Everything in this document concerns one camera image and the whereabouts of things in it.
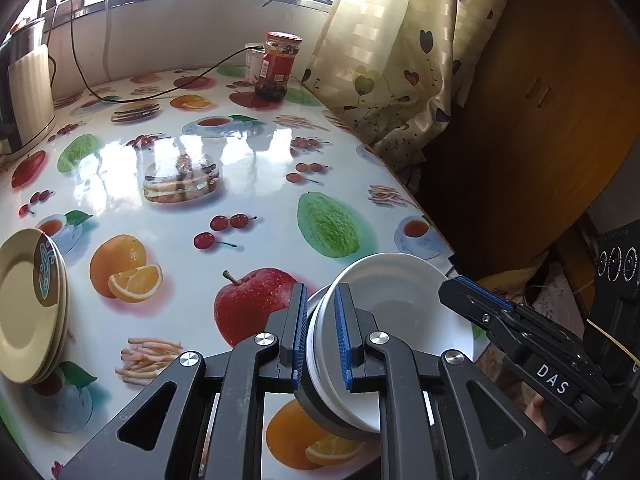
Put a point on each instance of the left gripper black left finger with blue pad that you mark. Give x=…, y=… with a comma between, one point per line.
x=202, y=416

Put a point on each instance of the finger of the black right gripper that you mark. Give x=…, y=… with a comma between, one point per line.
x=481, y=307

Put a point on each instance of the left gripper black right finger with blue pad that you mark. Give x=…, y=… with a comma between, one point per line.
x=440, y=416

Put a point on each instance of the white bowl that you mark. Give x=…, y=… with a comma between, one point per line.
x=388, y=266

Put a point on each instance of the beige plate brown blue motif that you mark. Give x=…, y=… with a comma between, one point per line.
x=30, y=300

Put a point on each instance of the person's right hand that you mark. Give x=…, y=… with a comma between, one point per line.
x=578, y=445

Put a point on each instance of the white plate under bowl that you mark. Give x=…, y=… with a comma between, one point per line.
x=480, y=339

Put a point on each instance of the wooden cabinet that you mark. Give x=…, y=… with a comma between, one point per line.
x=552, y=114

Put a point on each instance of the fruit print tablecloth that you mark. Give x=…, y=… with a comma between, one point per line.
x=176, y=199

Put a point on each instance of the heart print curtain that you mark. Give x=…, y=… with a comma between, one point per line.
x=392, y=70

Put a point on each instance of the cream black electric kettle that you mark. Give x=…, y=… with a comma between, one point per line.
x=27, y=109

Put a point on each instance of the red lid sauce jar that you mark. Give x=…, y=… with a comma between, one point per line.
x=281, y=49

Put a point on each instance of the white red small carton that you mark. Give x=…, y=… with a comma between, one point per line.
x=253, y=61

